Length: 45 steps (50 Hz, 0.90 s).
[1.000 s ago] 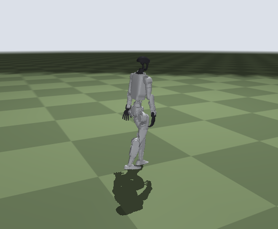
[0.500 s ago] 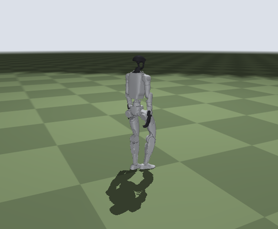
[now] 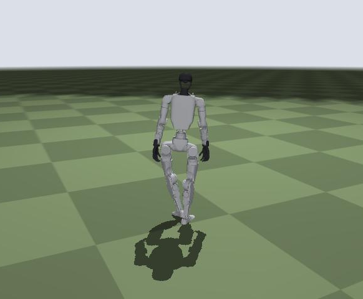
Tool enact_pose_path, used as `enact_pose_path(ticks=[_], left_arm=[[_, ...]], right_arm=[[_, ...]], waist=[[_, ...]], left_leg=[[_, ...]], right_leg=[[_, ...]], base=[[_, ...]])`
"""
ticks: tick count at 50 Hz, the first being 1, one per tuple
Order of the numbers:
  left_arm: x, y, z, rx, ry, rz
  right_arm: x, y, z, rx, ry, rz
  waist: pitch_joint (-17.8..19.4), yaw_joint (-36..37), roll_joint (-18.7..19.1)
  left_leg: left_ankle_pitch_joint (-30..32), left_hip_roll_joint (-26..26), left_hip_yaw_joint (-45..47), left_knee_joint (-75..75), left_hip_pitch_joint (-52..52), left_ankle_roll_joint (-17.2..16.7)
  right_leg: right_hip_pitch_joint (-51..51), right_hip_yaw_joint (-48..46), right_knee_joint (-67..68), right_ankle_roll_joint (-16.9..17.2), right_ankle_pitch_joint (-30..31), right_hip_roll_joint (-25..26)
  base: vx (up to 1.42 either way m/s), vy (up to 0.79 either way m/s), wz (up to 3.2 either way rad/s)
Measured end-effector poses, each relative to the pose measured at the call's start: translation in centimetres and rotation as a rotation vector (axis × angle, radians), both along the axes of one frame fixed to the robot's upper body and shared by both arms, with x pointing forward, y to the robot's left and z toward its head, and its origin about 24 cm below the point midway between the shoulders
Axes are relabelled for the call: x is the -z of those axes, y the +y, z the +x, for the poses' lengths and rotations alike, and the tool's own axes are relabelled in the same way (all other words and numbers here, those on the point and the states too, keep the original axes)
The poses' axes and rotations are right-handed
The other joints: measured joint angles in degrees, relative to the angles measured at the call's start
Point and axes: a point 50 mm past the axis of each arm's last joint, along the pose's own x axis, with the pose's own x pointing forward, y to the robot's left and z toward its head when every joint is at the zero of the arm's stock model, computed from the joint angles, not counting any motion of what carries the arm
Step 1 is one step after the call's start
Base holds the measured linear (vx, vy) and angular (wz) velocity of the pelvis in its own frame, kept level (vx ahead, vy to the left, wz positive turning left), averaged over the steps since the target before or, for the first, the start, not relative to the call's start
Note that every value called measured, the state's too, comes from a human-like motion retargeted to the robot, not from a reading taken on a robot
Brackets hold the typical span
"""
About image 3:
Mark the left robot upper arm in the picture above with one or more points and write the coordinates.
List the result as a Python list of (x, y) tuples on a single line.
[(164, 109)]

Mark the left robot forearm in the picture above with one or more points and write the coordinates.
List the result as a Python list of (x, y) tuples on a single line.
[(159, 132)]

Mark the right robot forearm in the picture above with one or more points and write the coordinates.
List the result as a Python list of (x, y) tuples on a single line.
[(204, 134)]

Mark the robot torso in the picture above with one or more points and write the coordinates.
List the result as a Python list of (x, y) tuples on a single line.
[(182, 115)]

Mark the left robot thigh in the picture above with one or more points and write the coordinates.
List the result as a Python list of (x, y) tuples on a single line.
[(166, 159)]

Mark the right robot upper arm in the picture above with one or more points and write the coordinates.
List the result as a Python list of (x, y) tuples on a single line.
[(201, 112)]

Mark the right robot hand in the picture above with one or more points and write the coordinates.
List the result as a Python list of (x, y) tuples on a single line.
[(205, 152)]

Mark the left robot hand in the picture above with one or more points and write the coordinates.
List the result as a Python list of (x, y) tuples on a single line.
[(155, 151)]

